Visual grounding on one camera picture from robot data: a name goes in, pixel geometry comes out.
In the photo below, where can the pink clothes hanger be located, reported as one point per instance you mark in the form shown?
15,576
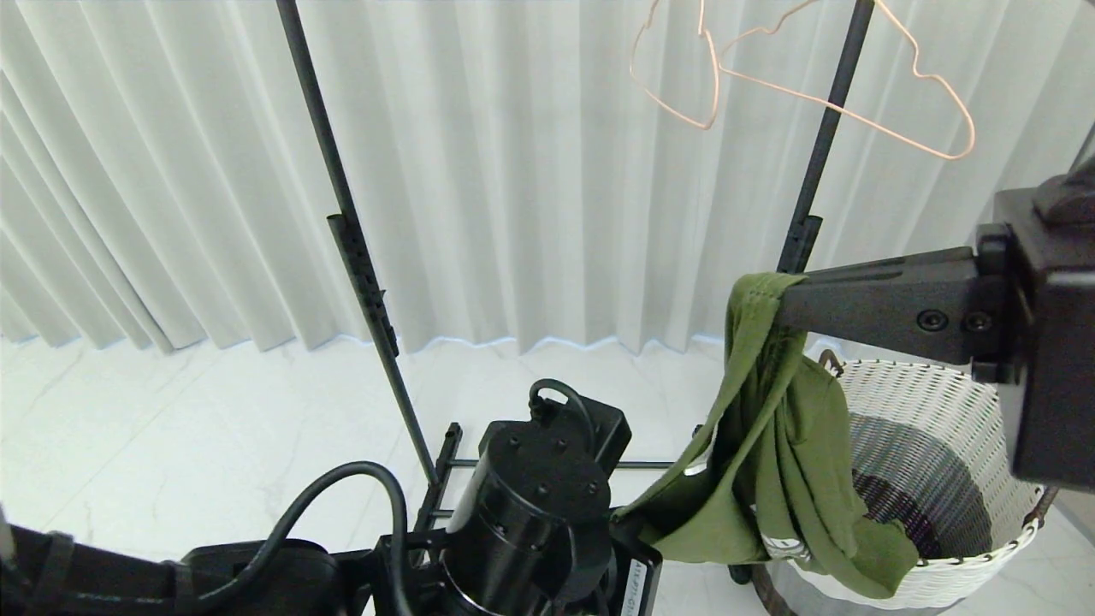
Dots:
898,139
676,109

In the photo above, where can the green t-shirt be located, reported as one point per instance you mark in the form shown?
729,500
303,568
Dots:
770,479

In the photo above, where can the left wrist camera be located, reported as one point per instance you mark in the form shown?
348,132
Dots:
607,428

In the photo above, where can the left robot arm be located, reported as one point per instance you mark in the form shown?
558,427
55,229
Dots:
530,530

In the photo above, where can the white curtain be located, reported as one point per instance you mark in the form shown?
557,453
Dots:
513,171

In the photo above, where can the black clothes rack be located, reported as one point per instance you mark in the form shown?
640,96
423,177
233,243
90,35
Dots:
364,274

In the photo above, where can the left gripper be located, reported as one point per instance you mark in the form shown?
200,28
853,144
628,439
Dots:
637,590

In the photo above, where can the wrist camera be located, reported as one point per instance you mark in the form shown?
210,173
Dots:
607,428
1065,201

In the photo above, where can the white laundry basket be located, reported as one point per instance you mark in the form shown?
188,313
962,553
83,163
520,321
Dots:
941,402

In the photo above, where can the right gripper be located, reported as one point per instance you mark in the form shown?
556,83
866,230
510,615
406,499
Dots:
1056,359

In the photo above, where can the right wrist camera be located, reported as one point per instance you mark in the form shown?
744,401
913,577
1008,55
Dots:
1065,201

